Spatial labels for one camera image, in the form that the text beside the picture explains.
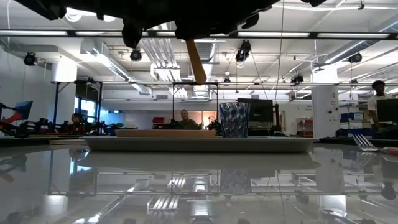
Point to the black ceiling spotlight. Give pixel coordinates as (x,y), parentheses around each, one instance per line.
(30,58)
(136,55)
(297,79)
(243,51)
(355,58)

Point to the person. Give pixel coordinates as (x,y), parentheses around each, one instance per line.
(187,121)
(77,123)
(377,102)

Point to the white rectangular tray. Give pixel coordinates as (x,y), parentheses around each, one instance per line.
(199,144)

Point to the blue screen monitor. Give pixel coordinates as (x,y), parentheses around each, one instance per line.
(23,109)

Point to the red shelf rack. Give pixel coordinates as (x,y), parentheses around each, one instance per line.
(305,127)

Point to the red storage bin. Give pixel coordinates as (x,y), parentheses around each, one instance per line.
(158,120)

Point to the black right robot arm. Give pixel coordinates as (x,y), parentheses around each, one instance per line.
(314,2)

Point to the black metal station frame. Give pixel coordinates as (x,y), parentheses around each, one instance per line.
(77,82)
(195,84)

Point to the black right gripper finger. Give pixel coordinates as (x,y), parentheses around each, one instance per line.
(132,34)
(199,29)

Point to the blue patterned cup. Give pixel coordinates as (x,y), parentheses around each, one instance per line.
(234,119)

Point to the silver ventilation duct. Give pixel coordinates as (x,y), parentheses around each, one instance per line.
(357,46)

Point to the black frame bar with lights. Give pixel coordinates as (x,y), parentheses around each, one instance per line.
(342,35)

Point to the black computer monitor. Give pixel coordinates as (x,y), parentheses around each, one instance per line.
(388,110)
(258,109)

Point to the peach round plate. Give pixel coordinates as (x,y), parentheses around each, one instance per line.
(164,133)

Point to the white building column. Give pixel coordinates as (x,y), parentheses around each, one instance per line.
(325,105)

